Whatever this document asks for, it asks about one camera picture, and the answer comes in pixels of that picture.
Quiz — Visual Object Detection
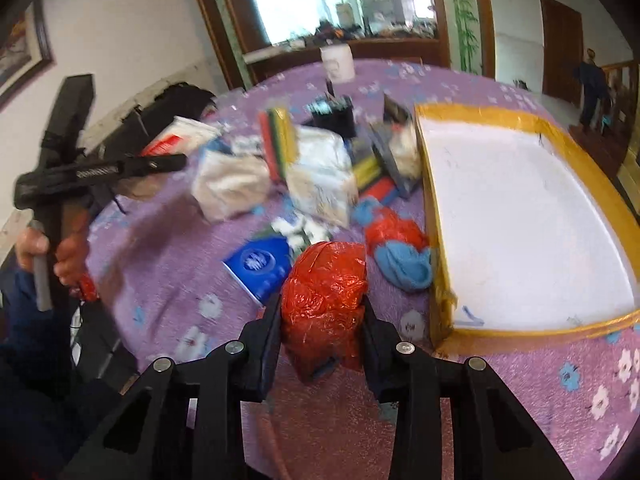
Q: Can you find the black cup with clips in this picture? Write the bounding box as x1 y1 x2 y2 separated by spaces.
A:
303 79 357 140

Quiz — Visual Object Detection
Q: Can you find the white bag red label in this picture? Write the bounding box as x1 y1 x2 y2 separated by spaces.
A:
141 116 224 156

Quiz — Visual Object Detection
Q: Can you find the purple floral tablecloth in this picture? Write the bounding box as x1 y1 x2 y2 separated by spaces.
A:
88 170 639 479

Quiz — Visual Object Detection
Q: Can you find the black foil snack bag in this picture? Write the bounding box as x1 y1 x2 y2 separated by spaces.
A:
369 93 422 200

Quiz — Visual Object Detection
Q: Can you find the white plastic jar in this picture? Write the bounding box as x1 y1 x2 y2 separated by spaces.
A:
320 44 356 84

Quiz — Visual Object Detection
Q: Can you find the lemon print tissue pack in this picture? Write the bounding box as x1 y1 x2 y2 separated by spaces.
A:
285 126 359 228

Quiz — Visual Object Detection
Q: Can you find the blue Vinda tissue pack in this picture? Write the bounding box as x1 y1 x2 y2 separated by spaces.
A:
222 235 292 306

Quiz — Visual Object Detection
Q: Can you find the multicolour sponge strips pack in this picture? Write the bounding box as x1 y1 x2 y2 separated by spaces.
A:
258 107 298 182

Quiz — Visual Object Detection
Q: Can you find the yellow rimmed white tray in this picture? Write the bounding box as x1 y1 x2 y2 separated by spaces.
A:
414 104 639 354

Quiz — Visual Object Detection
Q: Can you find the white towel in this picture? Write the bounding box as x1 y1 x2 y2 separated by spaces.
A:
191 150 271 223

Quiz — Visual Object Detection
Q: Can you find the red plastic bag bundle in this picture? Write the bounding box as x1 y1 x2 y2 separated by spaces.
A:
281 242 368 384

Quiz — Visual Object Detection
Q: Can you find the yellow red sponge pack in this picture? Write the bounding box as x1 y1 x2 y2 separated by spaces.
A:
350 151 399 206

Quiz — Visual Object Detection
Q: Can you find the person in dark clothes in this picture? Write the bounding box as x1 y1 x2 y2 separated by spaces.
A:
573 48 608 131

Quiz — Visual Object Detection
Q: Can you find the framed wall picture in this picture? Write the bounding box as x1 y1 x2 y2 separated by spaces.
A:
0 0 54 108

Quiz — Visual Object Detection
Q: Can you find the brown wooden door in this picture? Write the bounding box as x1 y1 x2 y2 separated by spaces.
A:
540 0 584 106

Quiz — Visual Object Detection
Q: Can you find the wooden cabinet counter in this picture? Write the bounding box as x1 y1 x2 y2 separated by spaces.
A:
241 34 452 85

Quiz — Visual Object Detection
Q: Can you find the person left hand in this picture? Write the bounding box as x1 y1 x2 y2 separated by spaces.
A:
15 205 90 287

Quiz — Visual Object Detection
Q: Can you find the red bag blue cloth bundle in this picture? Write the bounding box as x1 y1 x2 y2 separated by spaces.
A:
352 196 433 292

